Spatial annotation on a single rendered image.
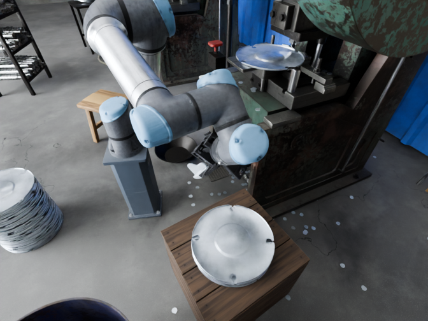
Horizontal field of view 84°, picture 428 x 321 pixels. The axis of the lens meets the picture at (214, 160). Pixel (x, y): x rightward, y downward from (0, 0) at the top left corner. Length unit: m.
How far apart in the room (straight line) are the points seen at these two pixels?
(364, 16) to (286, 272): 0.74
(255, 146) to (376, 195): 1.40
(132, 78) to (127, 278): 1.00
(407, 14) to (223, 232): 0.78
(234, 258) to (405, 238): 1.06
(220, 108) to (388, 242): 1.31
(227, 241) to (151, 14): 0.72
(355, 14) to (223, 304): 0.82
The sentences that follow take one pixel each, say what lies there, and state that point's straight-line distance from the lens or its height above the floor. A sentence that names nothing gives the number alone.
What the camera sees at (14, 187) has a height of 0.32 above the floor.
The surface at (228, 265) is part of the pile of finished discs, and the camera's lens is 0.84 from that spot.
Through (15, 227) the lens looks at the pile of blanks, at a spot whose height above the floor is 0.20.
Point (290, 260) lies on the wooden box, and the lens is 0.93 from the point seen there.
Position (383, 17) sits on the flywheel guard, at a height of 1.03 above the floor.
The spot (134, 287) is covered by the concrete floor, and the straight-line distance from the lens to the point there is 1.28.
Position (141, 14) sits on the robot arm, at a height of 1.02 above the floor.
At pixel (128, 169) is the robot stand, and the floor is 0.39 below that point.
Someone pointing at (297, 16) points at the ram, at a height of 0.94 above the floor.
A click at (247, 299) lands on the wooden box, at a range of 0.85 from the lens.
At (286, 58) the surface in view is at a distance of 1.13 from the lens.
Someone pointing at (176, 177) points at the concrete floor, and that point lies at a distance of 1.59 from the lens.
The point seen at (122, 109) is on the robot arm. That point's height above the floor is 0.67.
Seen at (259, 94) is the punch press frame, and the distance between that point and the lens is 1.12.
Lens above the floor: 1.17
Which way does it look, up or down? 44 degrees down
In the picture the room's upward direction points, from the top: straight up
